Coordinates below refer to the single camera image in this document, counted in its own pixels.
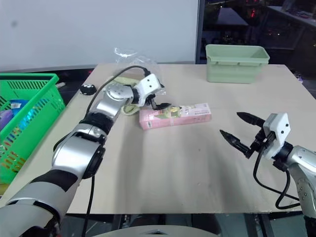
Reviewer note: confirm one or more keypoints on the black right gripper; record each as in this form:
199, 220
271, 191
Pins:
261, 139

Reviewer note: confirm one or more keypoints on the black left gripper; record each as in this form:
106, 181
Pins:
148, 100

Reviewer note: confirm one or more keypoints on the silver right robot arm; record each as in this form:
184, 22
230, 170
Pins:
304, 158

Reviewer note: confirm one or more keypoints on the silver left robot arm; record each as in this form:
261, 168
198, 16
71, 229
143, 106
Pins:
74, 148

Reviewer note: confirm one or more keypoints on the bright green slotted basket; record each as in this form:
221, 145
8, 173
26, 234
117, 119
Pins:
37, 98

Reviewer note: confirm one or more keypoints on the pink printed carton box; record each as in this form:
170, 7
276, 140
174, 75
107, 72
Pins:
197, 114

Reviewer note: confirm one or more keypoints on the pale yellow cloth item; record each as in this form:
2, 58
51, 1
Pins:
123, 80

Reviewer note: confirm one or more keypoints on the clear plastic bag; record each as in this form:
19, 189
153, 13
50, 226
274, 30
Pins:
144, 61

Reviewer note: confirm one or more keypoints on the pale green plastic bin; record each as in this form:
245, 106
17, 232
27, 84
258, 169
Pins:
229, 74

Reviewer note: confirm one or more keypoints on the black round small object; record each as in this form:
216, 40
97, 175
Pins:
87, 89

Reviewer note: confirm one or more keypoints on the blue packet with white label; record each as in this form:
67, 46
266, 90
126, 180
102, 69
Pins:
23, 101

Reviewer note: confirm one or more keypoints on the purple packet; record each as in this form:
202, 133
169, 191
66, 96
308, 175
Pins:
5, 119

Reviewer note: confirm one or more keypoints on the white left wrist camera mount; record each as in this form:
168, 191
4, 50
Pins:
148, 85

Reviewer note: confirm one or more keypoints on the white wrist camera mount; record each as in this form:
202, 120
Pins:
280, 130
148, 85

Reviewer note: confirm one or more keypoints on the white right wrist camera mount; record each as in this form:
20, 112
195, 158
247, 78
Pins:
280, 130

